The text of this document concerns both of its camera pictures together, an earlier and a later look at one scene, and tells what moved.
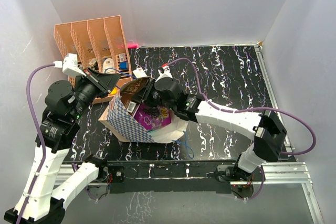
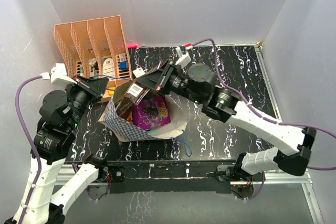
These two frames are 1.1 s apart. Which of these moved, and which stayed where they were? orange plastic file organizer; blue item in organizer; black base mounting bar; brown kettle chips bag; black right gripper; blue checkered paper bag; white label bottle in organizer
Moved: brown kettle chips bag; blue checkered paper bag; black right gripper
Stayed: orange plastic file organizer; black base mounting bar; white label bottle in organizer; blue item in organizer
